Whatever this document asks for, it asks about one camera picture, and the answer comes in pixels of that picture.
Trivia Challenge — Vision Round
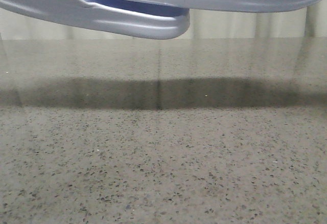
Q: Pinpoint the pale green curtain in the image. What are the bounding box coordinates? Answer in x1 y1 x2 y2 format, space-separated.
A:
1 0 326 40

